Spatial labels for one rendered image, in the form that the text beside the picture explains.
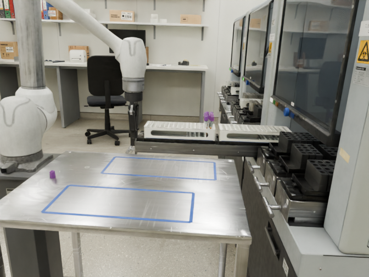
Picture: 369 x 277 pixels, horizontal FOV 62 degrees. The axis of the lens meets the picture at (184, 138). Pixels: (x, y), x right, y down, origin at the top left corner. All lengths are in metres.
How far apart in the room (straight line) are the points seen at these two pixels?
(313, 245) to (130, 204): 0.46
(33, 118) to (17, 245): 0.55
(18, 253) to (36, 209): 0.77
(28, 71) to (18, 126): 0.29
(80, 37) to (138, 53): 3.85
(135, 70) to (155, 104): 3.66
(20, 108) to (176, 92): 3.69
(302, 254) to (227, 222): 0.20
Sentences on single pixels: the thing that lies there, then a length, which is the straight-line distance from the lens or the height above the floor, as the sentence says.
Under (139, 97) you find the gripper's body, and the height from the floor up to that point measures 0.98.
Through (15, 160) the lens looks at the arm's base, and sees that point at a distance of 1.36.
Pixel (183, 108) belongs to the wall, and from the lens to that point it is 4.87.
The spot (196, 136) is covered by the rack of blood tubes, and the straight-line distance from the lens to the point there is 1.29.
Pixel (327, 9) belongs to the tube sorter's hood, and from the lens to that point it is 0.96.
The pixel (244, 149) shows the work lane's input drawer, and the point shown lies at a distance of 1.28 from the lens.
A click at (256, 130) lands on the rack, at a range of 1.31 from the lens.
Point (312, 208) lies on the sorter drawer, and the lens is 0.91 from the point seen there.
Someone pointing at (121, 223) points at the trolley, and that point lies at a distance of 0.70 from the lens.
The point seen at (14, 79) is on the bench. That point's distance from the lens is 5.42.
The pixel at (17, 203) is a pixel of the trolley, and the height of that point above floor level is 0.82.
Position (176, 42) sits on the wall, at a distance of 4.77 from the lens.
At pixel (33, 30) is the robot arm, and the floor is 1.23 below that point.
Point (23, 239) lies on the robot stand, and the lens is 1.51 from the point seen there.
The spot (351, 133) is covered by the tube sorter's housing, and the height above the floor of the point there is 1.02.
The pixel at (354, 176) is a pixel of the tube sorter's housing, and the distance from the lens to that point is 0.77.
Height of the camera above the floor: 1.20
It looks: 17 degrees down
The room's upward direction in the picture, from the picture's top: 2 degrees clockwise
